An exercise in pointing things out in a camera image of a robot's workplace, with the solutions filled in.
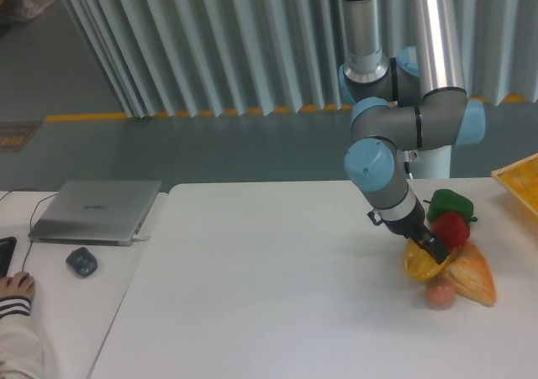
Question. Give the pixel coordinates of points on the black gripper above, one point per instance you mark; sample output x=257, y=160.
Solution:
x=412, y=226

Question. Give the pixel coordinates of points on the yellow bell pepper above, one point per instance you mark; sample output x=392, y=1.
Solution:
x=419, y=265

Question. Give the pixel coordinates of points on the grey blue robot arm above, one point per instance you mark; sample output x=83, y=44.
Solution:
x=398, y=106

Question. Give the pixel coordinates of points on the beige sleeve forearm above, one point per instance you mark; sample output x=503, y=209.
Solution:
x=22, y=353

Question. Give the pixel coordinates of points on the red bell pepper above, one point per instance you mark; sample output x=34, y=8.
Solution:
x=452, y=229

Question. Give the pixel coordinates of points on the green bell pepper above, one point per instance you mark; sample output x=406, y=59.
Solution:
x=445, y=201

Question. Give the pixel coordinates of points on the yellow plastic basket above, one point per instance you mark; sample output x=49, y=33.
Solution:
x=520, y=180

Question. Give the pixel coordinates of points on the person's hand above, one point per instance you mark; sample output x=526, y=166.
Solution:
x=19, y=286

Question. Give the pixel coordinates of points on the orange croissant bread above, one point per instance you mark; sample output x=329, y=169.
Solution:
x=469, y=272

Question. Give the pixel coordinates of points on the brown egg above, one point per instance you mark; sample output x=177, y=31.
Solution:
x=440, y=294

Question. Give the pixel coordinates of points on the white folding screen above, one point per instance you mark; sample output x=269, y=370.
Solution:
x=243, y=56

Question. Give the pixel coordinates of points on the silver closed laptop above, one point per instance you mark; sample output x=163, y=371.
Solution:
x=96, y=212

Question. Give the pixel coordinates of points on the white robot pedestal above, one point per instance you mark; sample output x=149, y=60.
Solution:
x=427, y=164

